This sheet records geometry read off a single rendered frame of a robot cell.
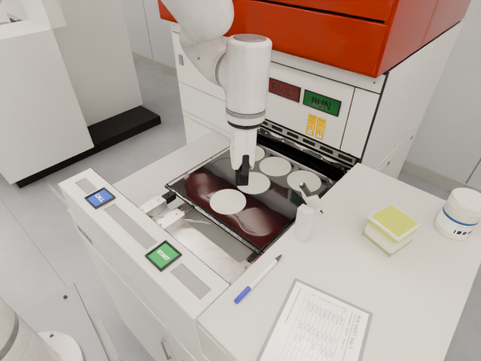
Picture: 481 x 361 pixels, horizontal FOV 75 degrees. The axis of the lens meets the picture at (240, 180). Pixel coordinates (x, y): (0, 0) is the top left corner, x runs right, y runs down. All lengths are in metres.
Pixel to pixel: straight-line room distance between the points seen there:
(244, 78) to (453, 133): 2.04
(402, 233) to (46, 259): 1.89
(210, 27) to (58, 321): 0.67
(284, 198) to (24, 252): 1.72
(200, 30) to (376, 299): 0.55
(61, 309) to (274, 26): 0.86
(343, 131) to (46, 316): 0.87
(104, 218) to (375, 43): 0.72
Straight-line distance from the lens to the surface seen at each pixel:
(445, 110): 2.46
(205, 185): 0.93
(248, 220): 0.83
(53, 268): 2.10
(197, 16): 0.50
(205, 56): 0.66
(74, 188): 0.93
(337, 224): 0.76
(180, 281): 0.66
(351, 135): 0.94
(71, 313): 0.84
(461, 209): 0.78
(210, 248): 0.79
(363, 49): 0.80
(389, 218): 0.71
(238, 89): 0.61
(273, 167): 0.99
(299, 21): 0.87
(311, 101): 0.96
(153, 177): 1.11
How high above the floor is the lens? 1.51
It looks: 40 degrees down
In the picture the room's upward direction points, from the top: straight up
